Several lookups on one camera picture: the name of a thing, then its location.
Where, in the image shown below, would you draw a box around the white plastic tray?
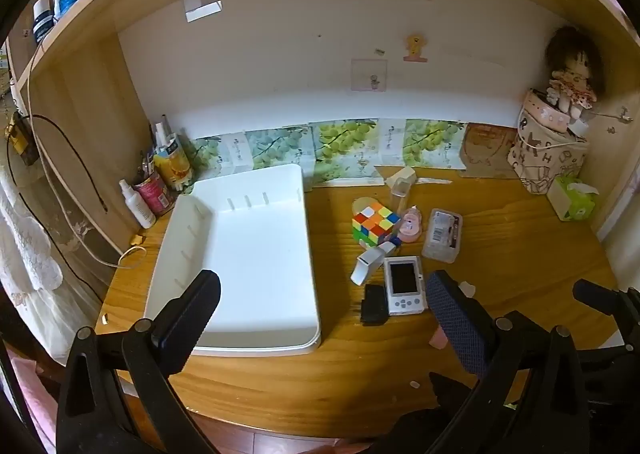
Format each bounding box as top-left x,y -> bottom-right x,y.
143,164 -> 321,357

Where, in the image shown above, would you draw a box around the dark cloth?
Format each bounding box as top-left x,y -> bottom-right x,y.
390,371 -> 481,454

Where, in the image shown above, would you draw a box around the pink bedding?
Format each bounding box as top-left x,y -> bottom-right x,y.
10,354 -> 57,454

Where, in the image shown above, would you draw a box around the round gold tin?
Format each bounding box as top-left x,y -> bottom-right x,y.
352,196 -> 385,215

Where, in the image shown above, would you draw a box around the white cable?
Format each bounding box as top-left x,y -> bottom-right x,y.
27,34 -> 147,269

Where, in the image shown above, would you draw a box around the printed fabric bag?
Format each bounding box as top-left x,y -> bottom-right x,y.
507,88 -> 588,195

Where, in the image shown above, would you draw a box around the dark bottle with white cap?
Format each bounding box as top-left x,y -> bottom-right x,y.
32,0 -> 55,44

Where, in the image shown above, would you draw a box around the multicolour puzzle cube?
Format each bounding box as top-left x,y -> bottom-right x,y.
351,202 -> 402,249

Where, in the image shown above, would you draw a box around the clear bottle with beige cap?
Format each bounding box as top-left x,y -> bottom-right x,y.
387,166 -> 417,212

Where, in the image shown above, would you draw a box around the brown cardboard picture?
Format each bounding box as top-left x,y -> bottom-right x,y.
460,124 -> 521,179

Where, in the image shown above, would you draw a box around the red can pen holder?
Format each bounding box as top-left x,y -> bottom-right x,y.
134,169 -> 173,215

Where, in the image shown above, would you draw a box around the dark green gold case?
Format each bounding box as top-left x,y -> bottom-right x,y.
361,284 -> 389,325

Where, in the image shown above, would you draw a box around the pink pig tape dispenser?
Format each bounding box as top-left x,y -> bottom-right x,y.
398,206 -> 423,245

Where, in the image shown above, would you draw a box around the green tissue box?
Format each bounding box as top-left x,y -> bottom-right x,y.
546,174 -> 600,222

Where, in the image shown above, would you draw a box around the clear square figure sticker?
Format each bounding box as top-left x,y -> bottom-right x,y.
350,58 -> 388,93

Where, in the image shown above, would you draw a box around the dark haired doll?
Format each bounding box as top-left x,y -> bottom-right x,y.
544,25 -> 605,119

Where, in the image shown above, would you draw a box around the clear labelled plastic box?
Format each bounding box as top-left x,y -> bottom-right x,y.
421,209 -> 463,263

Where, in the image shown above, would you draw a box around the yellow black wall adapter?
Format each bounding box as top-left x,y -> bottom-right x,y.
6,111 -> 38,167

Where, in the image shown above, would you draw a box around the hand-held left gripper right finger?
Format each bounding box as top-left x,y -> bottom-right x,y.
425,270 -> 593,454

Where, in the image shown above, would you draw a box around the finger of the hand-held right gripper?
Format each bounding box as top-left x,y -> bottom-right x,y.
573,279 -> 640,329

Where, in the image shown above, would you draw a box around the bundle of pens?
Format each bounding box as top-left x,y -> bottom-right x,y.
137,151 -> 157,181

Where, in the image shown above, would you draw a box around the grape print paper sheet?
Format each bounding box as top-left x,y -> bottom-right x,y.
309,119 -> 386,188
245,126 -> 313,171
377,118 -> 467,171
187,134 -> 251,181

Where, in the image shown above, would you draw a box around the black cable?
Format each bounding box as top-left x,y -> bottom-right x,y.
7,114 -> 108,212

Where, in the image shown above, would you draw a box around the white tubes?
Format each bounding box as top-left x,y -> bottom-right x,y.
151,115 -> 174,149

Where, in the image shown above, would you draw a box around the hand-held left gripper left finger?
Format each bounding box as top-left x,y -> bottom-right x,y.
56,269 -> 222,454

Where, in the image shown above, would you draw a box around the white handheld game console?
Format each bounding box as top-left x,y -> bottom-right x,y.
383,256 -> 428,317

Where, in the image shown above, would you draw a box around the wooden desk hutch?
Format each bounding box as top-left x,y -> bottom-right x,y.
7,0 -> 640,265

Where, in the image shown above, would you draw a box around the white lace curtain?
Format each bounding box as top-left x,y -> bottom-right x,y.
0,164 -> 108,360

